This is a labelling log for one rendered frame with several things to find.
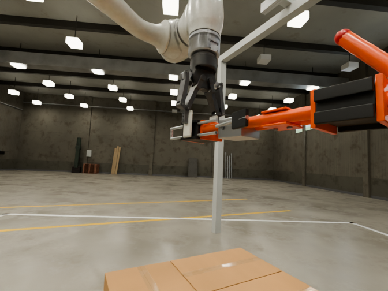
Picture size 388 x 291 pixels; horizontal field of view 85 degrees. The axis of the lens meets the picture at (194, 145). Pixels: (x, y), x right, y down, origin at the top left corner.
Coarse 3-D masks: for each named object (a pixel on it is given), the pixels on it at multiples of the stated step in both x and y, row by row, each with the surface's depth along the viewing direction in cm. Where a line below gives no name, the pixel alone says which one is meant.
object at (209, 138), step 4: (200, 120) 54; (204, 120) 54; (204, 124) 54; (208, 124) 55; (200, 128) 54; (200, 132) 54; (200, 136) 54; (204, 136) 54; (208, 136) 55; (212, 136) 56; (216, 136) 56; (188, 140) 58; (192, 140) 58; (196, 140) 57; (200, 140) 57; (204, 140) 56; (208, 140) 56; (212, 140) 56; (216, 140) 56; (220, 140) 57
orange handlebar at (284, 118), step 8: (264, 112) 39; (272, 112) 39; (280, 112) 37; (288, 112) 36; (296, 112) 34; (304, 112) 33; (256, 120) 40; (264, 120) 39; (272, 120) 38; (280, 120) 37; (288, 120) 36; (296, 120) 35; (304, 120) 35; (208, 128) 51; (216, 128) 49; (256, 128) 46; (264, 128) 44; (272, 128) 41; (280, 128) 40; (288, 128) 38; (296, 128) 40
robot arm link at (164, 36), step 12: (96, 0) 48; (108, 0) 50; (120, 0) 53; (108, 12) 52; (120, 12) 54; (132, 12) 57; (120, 24) 58; (132, 24) 59; (144, 24) 63; (156, 24) 66; (168, 24) 66; (144, 36) 64; (156, 36) 66; (168, 36) 66; (156, 48) 71; (168, 48) 68; (180, 48) 68; (168, 60) 76; (180, 60) 75
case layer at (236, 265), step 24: (168, 264) 134; (192, 264) 135; (216, 264) 137; (240, 264) 138; (264, 264) 140; (120, 288) 107; (144, 288) 108; (168, 288) 109; (192, 288) 110; (216, 288) 110; (240, 288) 112; (264, 288) 112; (288, 288) 114; (312, 288) 115
